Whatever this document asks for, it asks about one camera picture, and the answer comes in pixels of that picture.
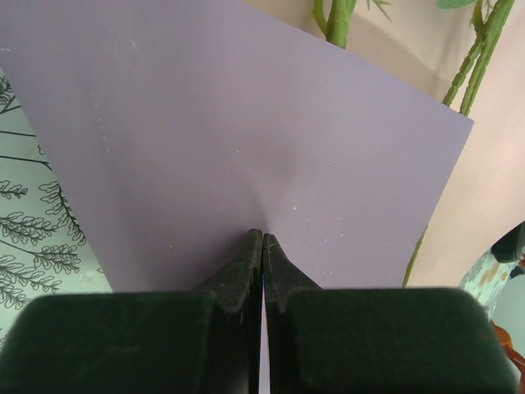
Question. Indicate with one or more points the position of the peach fake flower stem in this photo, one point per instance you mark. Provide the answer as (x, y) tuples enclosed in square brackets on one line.
[(338, 24)]

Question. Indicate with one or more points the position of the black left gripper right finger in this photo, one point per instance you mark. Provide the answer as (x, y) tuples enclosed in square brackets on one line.
[(389, 344)]

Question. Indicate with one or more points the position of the floral tablecloth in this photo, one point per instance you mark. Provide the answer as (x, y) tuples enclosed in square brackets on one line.
[(37, 213)]

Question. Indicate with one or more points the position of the cream white fake flower stem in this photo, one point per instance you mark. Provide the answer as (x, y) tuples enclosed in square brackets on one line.
[(490, 49)]

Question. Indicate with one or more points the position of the purple and pink wrapping paper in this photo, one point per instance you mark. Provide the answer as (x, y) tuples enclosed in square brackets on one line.
[(246, 123)]

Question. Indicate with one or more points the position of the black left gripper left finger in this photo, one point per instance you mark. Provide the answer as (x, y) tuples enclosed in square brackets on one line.
[(123, 344)]

